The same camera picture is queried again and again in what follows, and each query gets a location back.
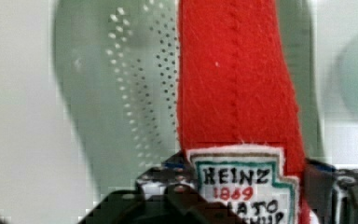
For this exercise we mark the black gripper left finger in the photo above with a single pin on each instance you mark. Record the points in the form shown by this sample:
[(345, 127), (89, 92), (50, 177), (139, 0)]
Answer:
[(164, 194)]

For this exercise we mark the red felt ketchup bottle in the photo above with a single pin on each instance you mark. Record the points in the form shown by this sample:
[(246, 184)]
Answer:
[(237, 111)]

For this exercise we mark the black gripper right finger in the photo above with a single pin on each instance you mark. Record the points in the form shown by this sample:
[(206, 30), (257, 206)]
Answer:
[(331, 193)]

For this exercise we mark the grey-green oval strainer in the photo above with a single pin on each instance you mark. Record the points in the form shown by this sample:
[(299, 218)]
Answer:
[(117, 62)]

